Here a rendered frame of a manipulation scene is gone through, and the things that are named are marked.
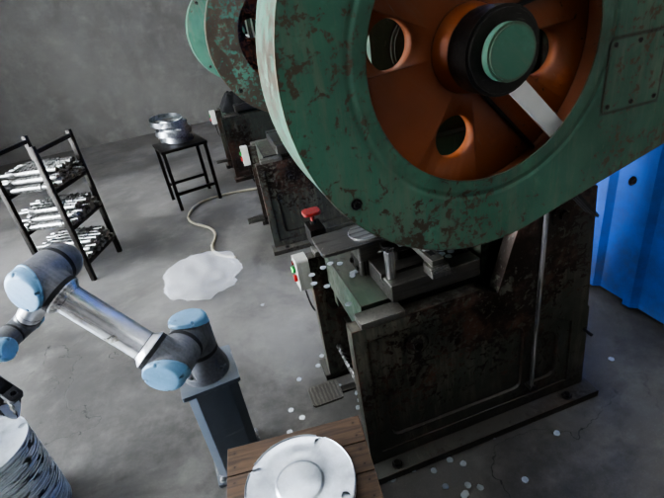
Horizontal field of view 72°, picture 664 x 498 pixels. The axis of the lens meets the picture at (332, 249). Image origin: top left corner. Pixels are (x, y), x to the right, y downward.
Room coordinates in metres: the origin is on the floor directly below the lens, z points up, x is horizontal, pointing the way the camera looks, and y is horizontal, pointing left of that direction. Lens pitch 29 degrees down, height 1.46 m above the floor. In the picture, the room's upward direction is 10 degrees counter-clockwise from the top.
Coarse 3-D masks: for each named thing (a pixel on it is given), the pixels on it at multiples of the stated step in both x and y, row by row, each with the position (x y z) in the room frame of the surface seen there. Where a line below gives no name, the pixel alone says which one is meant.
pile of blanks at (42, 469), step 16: (32, 432) 1.15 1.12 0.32; (32, 448) 1.09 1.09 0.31; (16, 464) 1.02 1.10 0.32; (32, 464) 1.06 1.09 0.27; (48, 464) 1.11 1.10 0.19; (0, 480) 0.98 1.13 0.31; (16, 480) 1.01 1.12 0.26; (32, 480) 1.03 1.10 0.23; (48, 480) 1.07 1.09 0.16; (64, 480) 1.14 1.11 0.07; (0, 496) 0.97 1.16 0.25; (16, 496) 0.98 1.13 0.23; (32, 496) 1.01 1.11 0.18; (48, 496) 1.05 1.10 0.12; (64, 496) 1.09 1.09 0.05
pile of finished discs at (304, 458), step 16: (272, 448) 0.88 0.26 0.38; (288, 448) 0.87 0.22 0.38; (304, 448) 0.86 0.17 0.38; (320, 448) 0.85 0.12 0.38; (336, 448) 0.84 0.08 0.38; (256, 464) 0.83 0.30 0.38; (272, 464) 0.82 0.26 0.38; (288, 464) 0.82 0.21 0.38; (304, 464) 0.80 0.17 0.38; (320, 464) 0.80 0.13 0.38; (336, 464) 0.79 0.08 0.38; (352, 464) 0.78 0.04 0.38; (256, 480) 0.78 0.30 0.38; (272, 480) 0.78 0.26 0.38; (288, 480) 0.76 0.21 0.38; (304, 480) 0.76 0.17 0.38; (320, 480) 0.75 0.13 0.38; (336, 480) 0.75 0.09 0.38; (352, 480) 0.74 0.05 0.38; (256, 496) 0.74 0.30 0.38; (272, 496) 0.73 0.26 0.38; (288, 496) 0.72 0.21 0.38; (304, 496) 0.71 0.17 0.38; (320, 496) 0.71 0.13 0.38; (336, 496) 0.70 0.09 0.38; (352, 496) 0.70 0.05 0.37
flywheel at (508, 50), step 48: (384, 0) 0.92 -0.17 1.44; (432, 0) 0.94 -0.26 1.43; (480, 0) 0.97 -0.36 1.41; (576, 0) 1.02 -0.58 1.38; (432, 48) 0.94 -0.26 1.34; (480, 48) 0.84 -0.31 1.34; (528, 48) 0.84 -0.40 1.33; (576, 48) 1.02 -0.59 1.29; (384, 96) 0.92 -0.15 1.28; (432, 96) 0.94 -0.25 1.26; (480, 96) 0.97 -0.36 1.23; (528, 96) 0.94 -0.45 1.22; (576, 96) 1.00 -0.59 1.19; (432, 144) 0.94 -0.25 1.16; (480, 144) 0.97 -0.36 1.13
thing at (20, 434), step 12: (0, 420) 1.20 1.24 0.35; (12, 420) 1.19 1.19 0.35; (24, 420) 1.18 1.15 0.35; (0, 432) 1.15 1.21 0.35; (12, 432) 1.14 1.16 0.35; (24, 432) 1.13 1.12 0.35; (0, 444) 1.09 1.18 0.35; (12, 444) 1.08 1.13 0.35; (0, 456) 1.04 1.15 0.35; (12, 456) 1.03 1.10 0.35; (0, 468) 0.99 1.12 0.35
